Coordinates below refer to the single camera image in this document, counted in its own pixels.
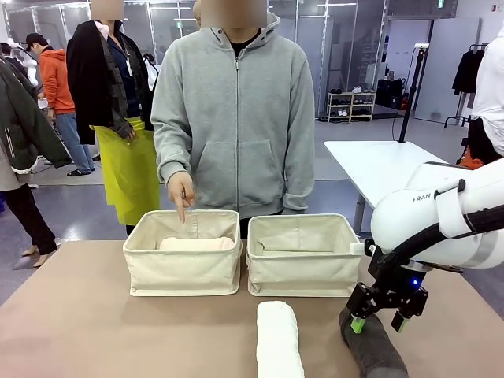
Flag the orange cloth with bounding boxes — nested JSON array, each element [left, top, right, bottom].
[[459, 155, 486, 171]]

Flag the person in orange hoodie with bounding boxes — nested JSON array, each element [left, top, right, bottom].
[[25, 33, 96, 177]]

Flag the black camera stand pole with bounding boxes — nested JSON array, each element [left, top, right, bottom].
[[398, 43, 430, 143]]

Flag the person's left forearm grey sleeve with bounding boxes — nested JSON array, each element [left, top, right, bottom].
[[283, 129, 316, 210]]

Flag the white towel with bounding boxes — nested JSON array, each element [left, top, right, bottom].
[[256, 300, 306, 378]]

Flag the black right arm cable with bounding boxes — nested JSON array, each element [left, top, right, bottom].
[[373, 208, 504, 279]]

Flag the beige fabric basket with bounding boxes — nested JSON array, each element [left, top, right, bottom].
[[245, 213, 363, 298], [122, 209, 242, 297]]

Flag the white side table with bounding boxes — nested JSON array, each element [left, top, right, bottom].
[[323, 140, 448, 229]]

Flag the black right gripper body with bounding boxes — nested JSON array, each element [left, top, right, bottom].
[[369, 270, 430, 313]]

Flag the pink towel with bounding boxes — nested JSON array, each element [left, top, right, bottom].
[[159, 235, 235, 251]]

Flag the person with yellow apron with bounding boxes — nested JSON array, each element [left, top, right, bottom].
[[65, 0, 161, 237]]

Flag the person in green jacket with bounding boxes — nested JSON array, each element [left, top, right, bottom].
[[0, 58, 74, 269]]

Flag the black bags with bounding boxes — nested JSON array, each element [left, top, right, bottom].
[[376, 77, 407, 109]]

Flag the dark grey towel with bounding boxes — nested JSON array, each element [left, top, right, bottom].
[[338, 306, 410, 378]]

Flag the person in grey hoodie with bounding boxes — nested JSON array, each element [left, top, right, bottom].
[[150, 0, 316, 229]]

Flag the black garment on clothes rack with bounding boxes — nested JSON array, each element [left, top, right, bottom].
[[451, 43, 486, 98]]

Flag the person in white top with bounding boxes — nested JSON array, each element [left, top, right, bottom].
[[466, 31, 504, 166]]

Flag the person's right hand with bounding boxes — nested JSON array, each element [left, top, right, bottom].
[[166, 172, 197, 225]]

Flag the wooden shoe rack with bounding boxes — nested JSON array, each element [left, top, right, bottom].
[[327, 90, 376, 122]]

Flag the person's right forearm grey sleeve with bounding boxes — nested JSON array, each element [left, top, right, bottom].
[[151, 117, 194, 184]]

